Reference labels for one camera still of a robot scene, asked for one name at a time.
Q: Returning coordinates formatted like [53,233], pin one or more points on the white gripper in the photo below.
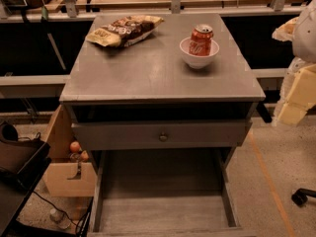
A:
[306,37]

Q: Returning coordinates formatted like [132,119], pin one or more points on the red coke can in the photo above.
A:
[200,41]

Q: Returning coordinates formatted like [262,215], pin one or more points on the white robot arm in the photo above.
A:
[304,45]

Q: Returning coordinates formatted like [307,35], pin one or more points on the white ceramic bowl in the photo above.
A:
[197,62]

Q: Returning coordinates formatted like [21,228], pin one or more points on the grey top drawer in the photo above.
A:
[159,134]

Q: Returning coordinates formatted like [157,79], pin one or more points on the black office chair base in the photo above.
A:
[300,197]

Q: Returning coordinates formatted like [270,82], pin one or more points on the grey wooden cabinet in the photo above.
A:
[150,81]

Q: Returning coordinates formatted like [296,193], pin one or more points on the round metal drawer knob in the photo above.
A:
[163,137]

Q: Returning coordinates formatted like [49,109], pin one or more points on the brown chip bag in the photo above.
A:
[126,31]

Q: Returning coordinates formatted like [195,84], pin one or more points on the open grey bottom drawer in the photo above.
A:
[163,193]

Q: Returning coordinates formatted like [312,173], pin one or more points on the orange fruit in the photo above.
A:
[75,147]

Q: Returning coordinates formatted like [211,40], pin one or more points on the black bin on left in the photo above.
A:
[22,163]

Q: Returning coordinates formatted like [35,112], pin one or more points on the wooden box with handle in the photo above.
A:
[65,177]

